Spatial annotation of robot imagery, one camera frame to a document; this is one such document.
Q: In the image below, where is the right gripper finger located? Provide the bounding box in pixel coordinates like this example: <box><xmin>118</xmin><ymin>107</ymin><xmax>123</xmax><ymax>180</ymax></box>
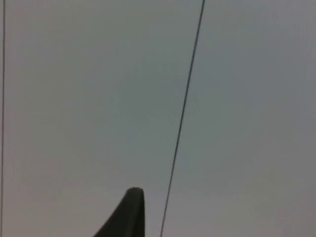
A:
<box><xmin>92</xmin><ymin>187</ymin><xmax>146</xmax><ymax>237</ymax></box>

